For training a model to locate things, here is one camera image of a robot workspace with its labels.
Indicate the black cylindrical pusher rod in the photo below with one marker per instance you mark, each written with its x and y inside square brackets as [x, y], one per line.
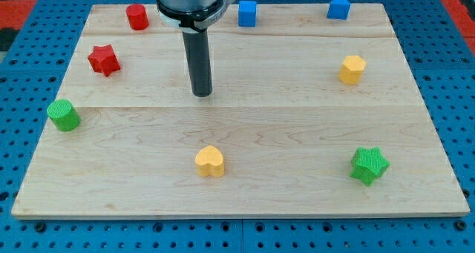
[197, 54]

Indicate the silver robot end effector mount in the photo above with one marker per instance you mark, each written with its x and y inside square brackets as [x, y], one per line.
[192, 16]

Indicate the red star block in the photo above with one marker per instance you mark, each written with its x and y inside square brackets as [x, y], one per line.
[104, 60]

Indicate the yellow heart block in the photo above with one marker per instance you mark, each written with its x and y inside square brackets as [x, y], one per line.
[209, 161]

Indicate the green star block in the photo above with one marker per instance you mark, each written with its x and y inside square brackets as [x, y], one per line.
[368, 164]

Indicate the red cylinder block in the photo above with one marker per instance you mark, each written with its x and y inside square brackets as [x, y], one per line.
[137, 16]

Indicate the blue cube block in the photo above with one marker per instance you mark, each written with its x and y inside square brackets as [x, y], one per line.
[247, 13]

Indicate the wooden board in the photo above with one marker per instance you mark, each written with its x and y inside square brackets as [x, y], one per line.
[286, 125]

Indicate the blue pentagon block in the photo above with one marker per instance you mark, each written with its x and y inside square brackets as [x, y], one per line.
[339, 9]

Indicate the green cylinder block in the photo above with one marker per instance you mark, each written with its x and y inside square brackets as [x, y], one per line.
[63, 115]

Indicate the yellow hexagon block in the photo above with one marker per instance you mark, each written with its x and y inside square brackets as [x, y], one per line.
[352, 69]

